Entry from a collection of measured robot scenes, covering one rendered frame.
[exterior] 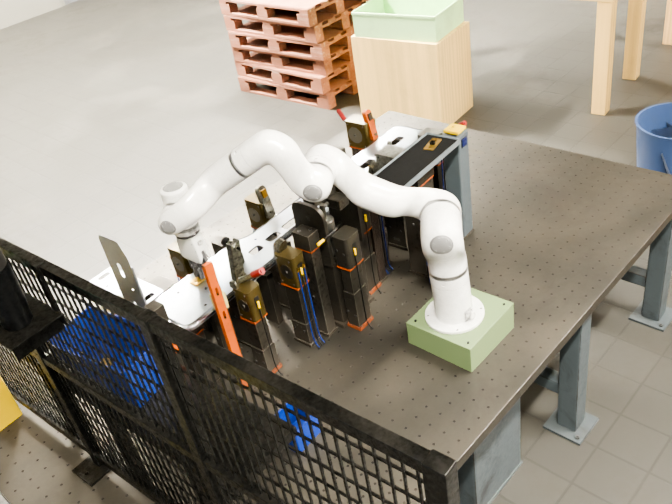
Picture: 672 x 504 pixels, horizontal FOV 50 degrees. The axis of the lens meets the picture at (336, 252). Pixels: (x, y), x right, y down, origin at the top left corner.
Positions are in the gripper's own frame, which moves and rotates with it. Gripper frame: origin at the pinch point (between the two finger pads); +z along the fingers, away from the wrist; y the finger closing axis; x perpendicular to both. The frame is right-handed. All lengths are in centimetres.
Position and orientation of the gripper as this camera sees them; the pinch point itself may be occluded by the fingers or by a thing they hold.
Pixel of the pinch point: (200, 270)
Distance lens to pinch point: 234.3
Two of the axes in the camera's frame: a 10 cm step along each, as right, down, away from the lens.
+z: 1.5, 8.1, 5.7
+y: -7.7, -2.6, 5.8
